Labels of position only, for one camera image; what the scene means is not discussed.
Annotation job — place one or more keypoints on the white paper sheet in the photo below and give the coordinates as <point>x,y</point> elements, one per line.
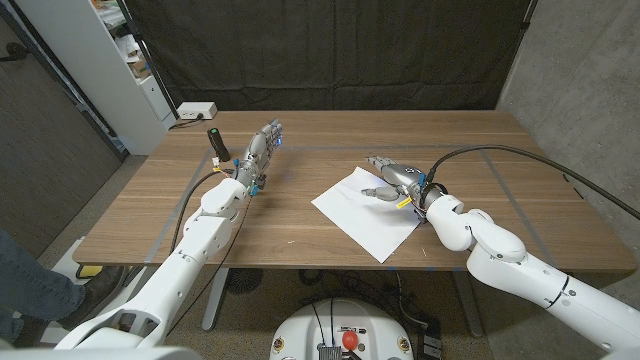
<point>360,225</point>

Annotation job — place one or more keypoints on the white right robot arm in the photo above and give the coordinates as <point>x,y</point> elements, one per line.
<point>515,275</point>

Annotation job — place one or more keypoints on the white shelf cabinet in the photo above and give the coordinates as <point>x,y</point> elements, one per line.
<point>95,65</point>

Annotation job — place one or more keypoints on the grey table leg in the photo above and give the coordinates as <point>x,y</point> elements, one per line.
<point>215,300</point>
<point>470,310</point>

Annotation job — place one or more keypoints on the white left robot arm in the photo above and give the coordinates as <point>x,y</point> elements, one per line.
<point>175,275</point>

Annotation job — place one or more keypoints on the black round floor object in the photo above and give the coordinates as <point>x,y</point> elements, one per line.
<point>243,280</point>

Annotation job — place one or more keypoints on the black backdrop curtain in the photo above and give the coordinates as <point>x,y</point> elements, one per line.
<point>330,50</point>

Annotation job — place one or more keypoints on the black stand pole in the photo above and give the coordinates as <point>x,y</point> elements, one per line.
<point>150,65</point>

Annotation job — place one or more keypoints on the yellow floor object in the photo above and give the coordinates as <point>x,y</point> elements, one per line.
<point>90,271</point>

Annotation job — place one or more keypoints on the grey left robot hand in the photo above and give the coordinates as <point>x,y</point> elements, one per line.
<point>256,152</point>

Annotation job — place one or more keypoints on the cardboard box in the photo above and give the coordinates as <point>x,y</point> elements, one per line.
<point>140,67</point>

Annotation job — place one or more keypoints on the red emergency stop button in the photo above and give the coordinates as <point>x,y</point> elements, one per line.
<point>350,340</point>

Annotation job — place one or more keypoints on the white robot torso base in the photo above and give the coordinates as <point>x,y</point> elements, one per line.
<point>300,335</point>

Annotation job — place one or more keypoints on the dark person shoe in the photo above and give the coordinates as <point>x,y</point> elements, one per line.
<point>97,290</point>

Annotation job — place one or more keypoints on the person leg in jeans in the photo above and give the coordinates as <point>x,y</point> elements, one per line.
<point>30,290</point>

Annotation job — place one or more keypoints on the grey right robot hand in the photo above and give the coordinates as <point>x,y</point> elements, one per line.
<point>402,176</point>

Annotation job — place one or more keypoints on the black floor power strip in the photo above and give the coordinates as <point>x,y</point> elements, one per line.
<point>430,345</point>

